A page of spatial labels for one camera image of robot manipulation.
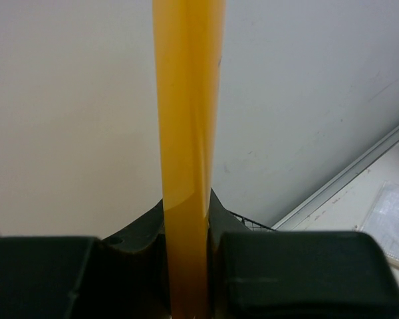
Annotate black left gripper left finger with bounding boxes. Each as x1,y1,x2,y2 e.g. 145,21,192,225
0,203,170,318

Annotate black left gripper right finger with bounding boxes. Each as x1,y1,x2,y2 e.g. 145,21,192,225
209,195,399,318

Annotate yellow clip file folder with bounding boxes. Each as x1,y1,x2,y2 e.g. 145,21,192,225
152,1,225,318

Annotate black wire mesh rack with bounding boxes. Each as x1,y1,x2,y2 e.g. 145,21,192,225
230,211,275,232

